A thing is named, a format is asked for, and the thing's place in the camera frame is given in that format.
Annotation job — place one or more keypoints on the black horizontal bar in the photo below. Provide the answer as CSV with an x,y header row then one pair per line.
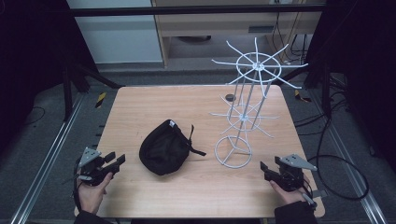
x,y
193,10

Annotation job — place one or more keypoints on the black yellow striped tape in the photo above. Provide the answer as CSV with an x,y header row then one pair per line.
x,y
301,95
100,100

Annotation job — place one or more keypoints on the person's right hand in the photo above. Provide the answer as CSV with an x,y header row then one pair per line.
x,y
288,194

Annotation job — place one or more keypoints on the person's left hand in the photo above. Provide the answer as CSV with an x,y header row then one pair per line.
x,y
91,196

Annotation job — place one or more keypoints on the white cabinet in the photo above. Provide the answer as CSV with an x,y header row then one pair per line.
x,y
118,37

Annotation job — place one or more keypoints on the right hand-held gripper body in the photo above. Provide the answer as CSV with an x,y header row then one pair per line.
x,y
291,174

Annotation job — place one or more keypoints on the black metal stand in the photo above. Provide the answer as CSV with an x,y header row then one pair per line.
x,y
67,93

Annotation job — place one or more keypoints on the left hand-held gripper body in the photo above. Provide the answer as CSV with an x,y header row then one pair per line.
x,y
90,169

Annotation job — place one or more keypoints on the black curtain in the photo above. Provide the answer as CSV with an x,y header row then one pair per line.
x,y
367,77
31,62

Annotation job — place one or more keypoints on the black cloth bag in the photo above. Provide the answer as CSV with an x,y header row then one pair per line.
x,y
165,149

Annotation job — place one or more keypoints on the aluminium floor rail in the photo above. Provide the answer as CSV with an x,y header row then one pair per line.
x,y
46,161
351,168

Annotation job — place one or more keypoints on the dark round table disc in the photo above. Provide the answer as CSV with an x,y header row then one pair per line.
x,y
230,97

